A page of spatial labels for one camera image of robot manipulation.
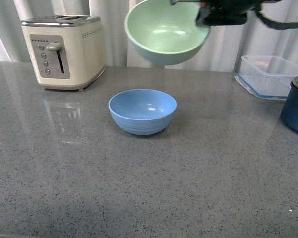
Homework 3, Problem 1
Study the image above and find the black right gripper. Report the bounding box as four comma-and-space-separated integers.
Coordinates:
170, 0, 281, 27

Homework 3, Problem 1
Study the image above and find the green bowl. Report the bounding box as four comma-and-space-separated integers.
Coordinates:
124, 0, 210, 65

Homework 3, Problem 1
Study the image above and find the blue bowl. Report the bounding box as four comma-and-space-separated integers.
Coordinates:
108, 89, 177, 135

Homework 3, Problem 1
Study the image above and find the clear plastic food container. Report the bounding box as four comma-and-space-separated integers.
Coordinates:
235, 55, 298, 100

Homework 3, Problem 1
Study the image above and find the blue saucepan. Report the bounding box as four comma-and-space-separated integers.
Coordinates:
280, 82, 298, 134

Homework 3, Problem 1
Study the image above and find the cream two-slot toaster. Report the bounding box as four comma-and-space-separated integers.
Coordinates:
21, 15, 106, 91

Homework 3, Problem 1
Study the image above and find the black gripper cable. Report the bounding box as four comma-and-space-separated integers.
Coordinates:
254, 4, 298, 30

